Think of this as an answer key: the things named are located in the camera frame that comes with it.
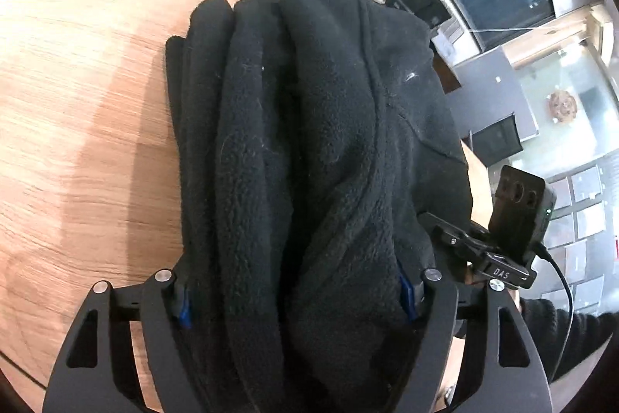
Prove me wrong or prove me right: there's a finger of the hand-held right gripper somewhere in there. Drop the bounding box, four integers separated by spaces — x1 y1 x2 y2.
418 212 490 267

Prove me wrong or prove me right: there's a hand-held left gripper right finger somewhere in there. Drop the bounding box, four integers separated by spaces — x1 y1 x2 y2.
387 268 555 413

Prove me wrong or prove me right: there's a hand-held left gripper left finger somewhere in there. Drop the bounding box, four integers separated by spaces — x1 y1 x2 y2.
43 270 204 413

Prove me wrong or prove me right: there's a black fleece garment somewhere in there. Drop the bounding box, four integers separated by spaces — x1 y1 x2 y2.
164 0 475 413

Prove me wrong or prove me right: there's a person's right forearm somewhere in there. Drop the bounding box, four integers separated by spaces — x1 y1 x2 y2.
518 297 619 394

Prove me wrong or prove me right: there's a grey cabinet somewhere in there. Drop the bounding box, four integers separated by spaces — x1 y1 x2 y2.
450 45 539 168

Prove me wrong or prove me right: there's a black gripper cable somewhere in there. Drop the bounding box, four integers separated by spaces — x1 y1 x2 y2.
534 243 574 384

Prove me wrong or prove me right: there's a round brown wall ornament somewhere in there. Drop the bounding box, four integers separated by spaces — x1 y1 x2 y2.
547 90 579 122

